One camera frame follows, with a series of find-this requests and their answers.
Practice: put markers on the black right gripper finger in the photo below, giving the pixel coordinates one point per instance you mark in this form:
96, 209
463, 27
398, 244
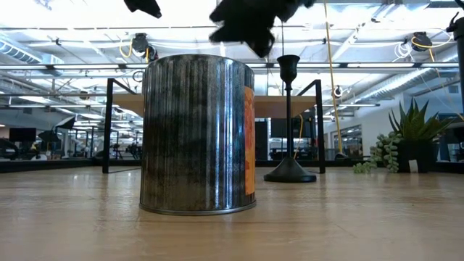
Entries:
232, 34
232, 12

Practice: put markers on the potted green succulent plant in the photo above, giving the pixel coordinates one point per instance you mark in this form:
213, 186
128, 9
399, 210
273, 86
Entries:
413, 127

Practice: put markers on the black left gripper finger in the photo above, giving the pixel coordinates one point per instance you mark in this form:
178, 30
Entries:
145, 5

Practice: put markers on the silver ventilation duct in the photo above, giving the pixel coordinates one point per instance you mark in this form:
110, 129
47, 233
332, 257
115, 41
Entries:
21, 52
417, 78

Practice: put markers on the black candlestick holder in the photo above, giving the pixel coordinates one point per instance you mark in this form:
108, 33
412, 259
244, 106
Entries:
289, 170

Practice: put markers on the black monitor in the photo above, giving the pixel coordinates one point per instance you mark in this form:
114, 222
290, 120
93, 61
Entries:
22, 135

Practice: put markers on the black vertical stand pole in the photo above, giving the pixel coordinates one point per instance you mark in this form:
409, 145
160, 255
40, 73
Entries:
461, 72

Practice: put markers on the black studio softbox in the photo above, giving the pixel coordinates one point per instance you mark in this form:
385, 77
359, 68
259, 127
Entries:
66, 123
49, 136

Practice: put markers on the wooden shelf riser black legs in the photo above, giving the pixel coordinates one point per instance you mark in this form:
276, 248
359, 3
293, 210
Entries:
272, 107

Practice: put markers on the black cabinet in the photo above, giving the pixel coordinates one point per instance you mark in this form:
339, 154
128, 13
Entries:
262, 139

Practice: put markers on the orange candle jar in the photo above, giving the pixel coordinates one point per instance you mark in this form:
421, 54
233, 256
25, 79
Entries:
195, 137

